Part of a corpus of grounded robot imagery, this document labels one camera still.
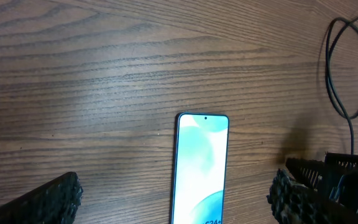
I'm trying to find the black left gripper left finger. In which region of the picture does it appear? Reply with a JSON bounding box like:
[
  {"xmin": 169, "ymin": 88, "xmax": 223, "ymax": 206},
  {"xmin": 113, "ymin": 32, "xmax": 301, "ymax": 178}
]
[{"xmin": 0, "ymin": 172, "xmax": 83, "ymax": 224}]

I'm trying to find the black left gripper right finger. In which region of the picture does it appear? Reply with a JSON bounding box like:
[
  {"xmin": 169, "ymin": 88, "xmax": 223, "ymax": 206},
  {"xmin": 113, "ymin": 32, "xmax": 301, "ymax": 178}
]
[{"xmin": 267, "ymin": 169, "xmax": 358, "ymax": 224}]

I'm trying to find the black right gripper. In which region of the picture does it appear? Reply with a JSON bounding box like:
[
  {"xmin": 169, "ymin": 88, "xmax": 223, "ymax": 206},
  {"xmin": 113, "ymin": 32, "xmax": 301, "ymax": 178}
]
[{"xmin": 285, "ymin": 152, "xmax": 358, "ymax": 214}]

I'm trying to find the black USB charging cable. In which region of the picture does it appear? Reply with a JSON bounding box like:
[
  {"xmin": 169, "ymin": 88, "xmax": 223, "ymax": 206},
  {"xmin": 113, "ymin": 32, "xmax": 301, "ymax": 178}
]
[{"xmin": 324, "ymin": 10, "xmax": 358, "ymax": 156}]

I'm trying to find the blue Galaxy smartphone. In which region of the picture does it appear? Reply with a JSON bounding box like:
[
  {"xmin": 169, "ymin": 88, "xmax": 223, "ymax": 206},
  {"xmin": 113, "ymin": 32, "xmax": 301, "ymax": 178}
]
[{"xmin": 170, "ymin": 112, "xmax": 229, "ymax": 224}]

